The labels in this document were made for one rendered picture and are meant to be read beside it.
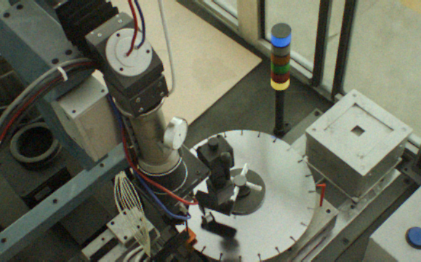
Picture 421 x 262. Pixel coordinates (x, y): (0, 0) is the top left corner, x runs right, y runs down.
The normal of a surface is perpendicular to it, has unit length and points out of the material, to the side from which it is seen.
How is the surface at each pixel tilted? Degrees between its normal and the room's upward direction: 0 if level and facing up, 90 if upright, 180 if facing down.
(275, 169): 0
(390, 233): 0
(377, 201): 0
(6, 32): 59
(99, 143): 90
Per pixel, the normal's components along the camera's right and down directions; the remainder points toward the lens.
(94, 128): 0.67, 0.59
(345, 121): -0.08, -0.54
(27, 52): -0.67, 0.23
